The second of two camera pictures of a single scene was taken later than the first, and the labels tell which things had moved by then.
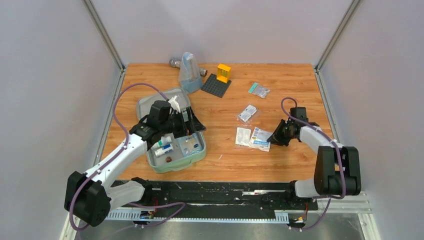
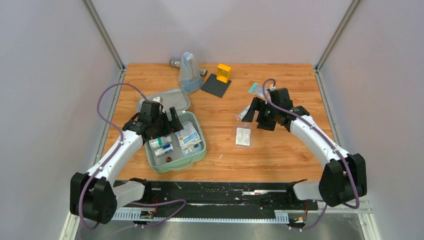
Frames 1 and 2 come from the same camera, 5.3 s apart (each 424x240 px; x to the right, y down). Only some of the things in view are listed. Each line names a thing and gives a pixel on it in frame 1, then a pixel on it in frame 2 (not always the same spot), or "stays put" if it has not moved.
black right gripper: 276,138 -> 260,105
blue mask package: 189,145 stays put
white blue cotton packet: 259,139 -> 189,135
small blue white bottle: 165,149 stays put
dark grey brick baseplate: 215,86 stays put
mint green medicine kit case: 168,154 stays put
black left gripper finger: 196,126 -> 175,124
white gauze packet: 243,136 stays put
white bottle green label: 165,140 stays put
